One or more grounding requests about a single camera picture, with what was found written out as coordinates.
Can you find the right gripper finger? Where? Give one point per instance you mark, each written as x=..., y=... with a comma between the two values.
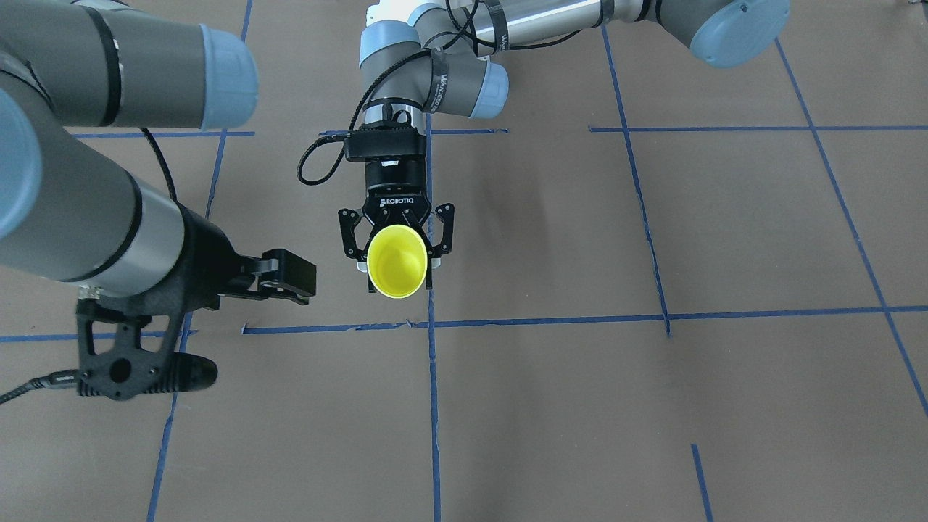
x=280, y=274

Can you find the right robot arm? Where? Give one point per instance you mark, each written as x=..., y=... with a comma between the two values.
x=36, y=308

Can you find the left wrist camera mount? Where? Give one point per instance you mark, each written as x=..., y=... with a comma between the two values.
x=387, y=142

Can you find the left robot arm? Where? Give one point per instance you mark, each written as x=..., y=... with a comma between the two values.
x=420, y=58

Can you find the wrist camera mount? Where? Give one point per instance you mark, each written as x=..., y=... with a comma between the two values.
x=128, y=369
x=387, y=142

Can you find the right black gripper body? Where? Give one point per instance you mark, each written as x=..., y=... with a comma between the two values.
x=205, y=259

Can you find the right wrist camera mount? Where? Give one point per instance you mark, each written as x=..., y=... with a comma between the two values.
x=128, y=369

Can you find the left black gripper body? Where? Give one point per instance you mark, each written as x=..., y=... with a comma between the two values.
x=394, y=177

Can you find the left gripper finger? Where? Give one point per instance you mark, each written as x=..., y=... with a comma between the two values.
x=349, y=219
x=445, y=215

